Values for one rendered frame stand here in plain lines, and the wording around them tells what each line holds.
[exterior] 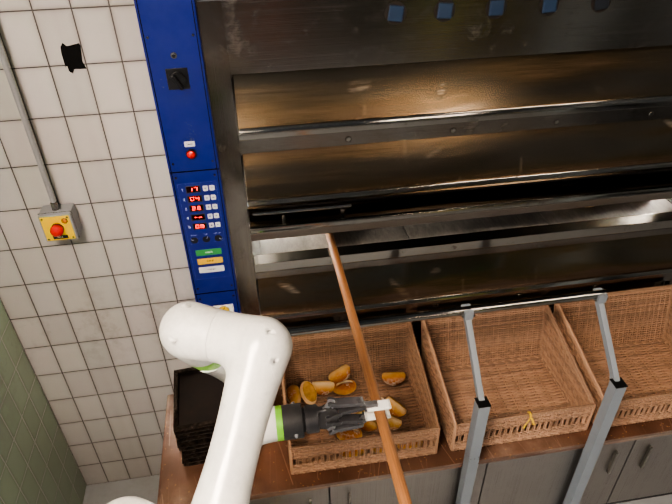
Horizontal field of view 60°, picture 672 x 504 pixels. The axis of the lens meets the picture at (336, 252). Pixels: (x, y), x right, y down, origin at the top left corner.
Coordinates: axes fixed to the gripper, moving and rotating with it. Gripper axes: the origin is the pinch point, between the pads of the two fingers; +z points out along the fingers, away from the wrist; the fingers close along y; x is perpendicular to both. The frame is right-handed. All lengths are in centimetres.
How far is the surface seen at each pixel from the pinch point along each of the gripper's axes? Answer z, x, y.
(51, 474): -121, -53, 81
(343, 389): 0, -57, 56
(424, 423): 29, -38, 60
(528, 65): 65, -76, -66
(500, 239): 65, -74, 1
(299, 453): -21, -24, 49
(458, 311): 36, -37, 2
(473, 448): 38, -14, 45
